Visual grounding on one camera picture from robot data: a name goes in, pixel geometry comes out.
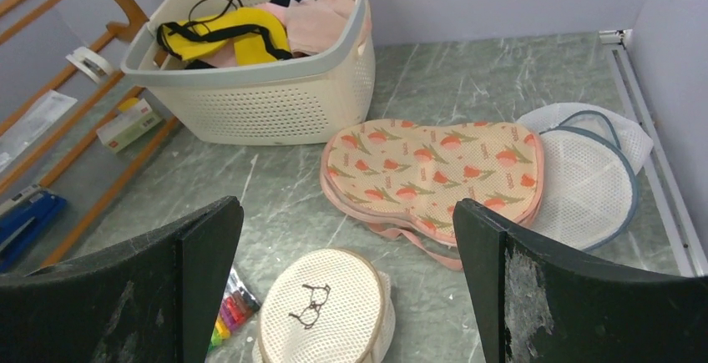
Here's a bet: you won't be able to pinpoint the marker pen pack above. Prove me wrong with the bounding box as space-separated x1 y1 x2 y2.
207 265 261 354

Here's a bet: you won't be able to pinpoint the white tape roll on shelf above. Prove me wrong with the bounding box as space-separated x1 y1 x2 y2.
65 46 115 84

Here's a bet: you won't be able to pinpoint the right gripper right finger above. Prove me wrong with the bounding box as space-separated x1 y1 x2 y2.
453 199 707 362

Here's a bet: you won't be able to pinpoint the small cardboard box on shelf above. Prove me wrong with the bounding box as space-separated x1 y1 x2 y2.
96 98 162 153

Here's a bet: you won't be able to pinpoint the floral pink laundry bag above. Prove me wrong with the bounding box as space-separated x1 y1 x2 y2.
320 118 544 247

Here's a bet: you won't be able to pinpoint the white mesh laundry bag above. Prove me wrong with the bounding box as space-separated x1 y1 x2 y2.
517 102 654 251

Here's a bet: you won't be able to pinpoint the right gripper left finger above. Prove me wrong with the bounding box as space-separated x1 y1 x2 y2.
1 196 244 362

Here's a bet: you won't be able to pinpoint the papers on shelf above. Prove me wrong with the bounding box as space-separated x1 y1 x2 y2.
1 90 78 171

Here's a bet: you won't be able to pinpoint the aluminium frame rail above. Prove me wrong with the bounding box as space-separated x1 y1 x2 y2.
598 30 707 276

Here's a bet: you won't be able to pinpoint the blue stapler on shelf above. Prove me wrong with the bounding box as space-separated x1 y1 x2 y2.
1 184 67 273

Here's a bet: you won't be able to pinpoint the yellow black item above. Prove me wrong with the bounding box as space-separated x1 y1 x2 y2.
154 0 294 70

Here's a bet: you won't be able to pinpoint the beige mesh laundry bag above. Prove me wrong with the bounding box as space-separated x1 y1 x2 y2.
252 248 396 363

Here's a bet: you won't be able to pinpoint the orange wooden shelf rack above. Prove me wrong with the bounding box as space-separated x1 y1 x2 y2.
1 0 175 273

